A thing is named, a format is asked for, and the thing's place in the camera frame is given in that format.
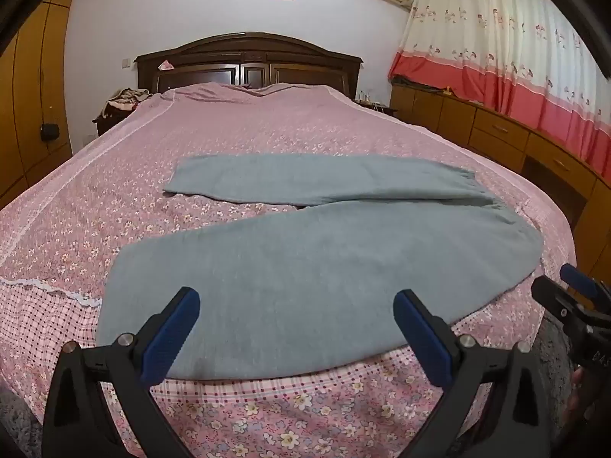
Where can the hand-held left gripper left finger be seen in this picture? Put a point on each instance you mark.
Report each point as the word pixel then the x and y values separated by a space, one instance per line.
pixel 174 334

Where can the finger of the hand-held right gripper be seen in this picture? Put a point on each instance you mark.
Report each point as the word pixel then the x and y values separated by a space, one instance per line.
pixel 553 298
pixel 580 279

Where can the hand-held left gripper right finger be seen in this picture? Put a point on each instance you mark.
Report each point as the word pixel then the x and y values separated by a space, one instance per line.
pixel 422 338

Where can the grey pants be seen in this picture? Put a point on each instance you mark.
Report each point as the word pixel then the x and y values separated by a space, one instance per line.
pixel 296 267

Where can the person's right hand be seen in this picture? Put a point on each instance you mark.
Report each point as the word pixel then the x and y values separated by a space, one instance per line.
pixel 578 391

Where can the bed with pink floral bedspread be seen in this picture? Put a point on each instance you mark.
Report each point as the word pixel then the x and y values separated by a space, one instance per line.
pixel 143 176

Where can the long wooden drawer cabinet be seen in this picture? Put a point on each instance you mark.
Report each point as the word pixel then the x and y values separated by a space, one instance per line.
pixel 496 133

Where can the dark wooden nightstand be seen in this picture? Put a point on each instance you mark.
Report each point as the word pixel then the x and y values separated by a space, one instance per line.
pixel 107 124

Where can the cluttered bedside table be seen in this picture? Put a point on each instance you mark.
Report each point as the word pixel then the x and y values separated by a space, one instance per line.
pixel 374 107

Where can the small black bag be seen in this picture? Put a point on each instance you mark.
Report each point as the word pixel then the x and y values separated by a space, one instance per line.
pixel 49 132

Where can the cream and red printed curtain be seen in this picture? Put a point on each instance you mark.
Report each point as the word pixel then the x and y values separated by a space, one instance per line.
pixel 501 47

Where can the pink cloth item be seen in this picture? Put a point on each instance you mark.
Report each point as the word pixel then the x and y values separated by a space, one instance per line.
pixel 166 65

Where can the wooden wardrobe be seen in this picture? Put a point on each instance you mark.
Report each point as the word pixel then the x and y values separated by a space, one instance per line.
pixel 28 105

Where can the dark wooden headboard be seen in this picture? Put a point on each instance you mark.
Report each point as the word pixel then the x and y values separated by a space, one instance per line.
pixel 248 62

